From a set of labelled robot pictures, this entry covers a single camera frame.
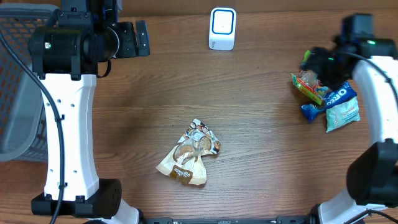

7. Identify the blue Oreo pack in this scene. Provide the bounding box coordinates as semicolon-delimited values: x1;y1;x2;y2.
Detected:
301;82;357;123

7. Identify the green Haribo candy bag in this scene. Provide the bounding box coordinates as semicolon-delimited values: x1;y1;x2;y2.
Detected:
290;49;330;106

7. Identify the light teal snack bar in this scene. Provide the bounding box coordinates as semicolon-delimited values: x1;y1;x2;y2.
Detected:
326;96;361;133

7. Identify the beige cookie bag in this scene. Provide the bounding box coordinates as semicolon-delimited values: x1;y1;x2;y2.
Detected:
155;119;221;185

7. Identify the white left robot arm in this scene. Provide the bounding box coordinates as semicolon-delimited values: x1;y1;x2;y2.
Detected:
28;0;150;224

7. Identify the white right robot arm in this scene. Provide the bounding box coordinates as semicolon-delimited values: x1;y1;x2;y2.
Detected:
298;14;397;223

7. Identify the white barcode scanner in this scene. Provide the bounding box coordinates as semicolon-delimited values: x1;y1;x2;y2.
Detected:
208;7;237;51

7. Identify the grey plastic basket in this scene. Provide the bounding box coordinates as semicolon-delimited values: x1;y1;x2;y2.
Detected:
1;3;58;162

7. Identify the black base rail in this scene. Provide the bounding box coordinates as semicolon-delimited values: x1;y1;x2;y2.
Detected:
88;216;365;224

